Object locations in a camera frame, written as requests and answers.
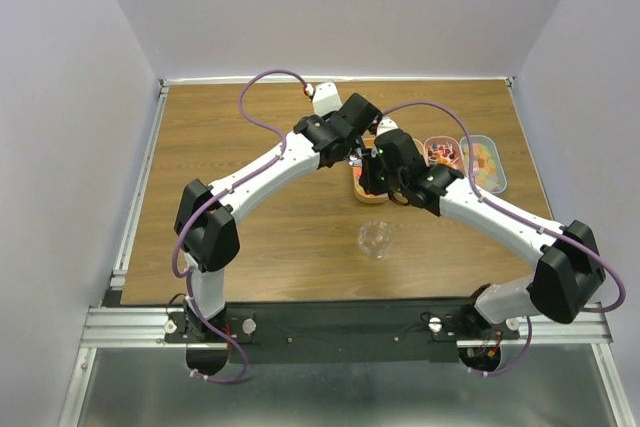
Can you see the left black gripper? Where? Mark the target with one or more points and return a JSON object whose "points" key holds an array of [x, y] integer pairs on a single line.
{"points": [[326, 119]]}

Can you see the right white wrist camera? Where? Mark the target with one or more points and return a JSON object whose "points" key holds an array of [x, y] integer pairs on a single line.
{"points": [[386, 125]]}

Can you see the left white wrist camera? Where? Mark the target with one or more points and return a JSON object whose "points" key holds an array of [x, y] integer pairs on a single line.
{"points": [[324, 97]]}

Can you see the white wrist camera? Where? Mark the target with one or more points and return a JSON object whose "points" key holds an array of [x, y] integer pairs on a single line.
{"points": [[324, 97], [386, 125]]}

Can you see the silver metal scoop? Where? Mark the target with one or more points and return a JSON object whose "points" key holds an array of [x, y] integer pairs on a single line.
{"points": [[361, 156]]}

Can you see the orange tray star candies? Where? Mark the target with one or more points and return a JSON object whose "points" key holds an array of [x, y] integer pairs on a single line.
{"points": [[365, 192]]}

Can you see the clear glass jar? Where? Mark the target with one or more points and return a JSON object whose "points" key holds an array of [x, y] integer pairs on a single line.
{"points": [[375, 239]]}

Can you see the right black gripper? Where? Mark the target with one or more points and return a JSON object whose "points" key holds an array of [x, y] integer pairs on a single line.
{"points": [[367, 182]]}

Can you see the blue tray popsicle candies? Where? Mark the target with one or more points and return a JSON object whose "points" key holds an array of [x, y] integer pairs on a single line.
{"points": [[488, 171]]}

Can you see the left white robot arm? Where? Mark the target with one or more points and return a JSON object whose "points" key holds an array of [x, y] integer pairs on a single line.
{"points": [[209, 214]]}

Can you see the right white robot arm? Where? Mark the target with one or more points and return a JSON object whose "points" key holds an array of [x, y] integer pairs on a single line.
{"points": [[566, 273]]}

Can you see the pink tray round lollipops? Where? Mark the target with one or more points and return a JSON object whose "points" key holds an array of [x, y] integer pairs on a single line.
{"points": [[443, 150]]}

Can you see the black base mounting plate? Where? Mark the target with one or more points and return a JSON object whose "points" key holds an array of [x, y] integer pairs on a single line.
{"points": [[431, 329]]}

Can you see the aluminium frame rail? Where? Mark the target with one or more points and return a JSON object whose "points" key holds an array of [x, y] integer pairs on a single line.
{"points": [[129, 328]]}

